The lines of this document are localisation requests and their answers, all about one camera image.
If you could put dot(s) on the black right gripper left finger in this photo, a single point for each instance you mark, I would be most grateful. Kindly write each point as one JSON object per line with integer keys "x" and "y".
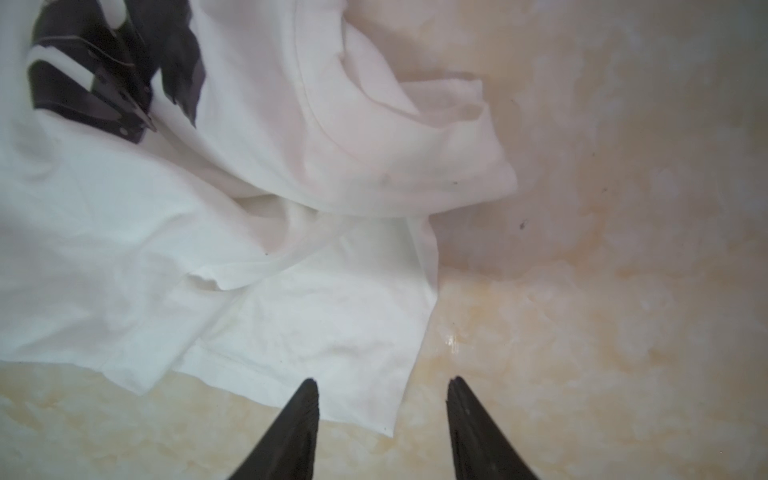
{"x": 286, "y": 451}

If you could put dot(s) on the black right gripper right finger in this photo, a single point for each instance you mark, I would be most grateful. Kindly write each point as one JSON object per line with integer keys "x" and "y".
{"x": 480, "y": 449}

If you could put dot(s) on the white patterned garment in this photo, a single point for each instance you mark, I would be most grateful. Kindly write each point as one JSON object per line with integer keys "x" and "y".
{"x": 283, "y": 235}

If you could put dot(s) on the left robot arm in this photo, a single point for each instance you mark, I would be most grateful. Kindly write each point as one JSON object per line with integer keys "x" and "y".
{"x": 93, "y": 62}

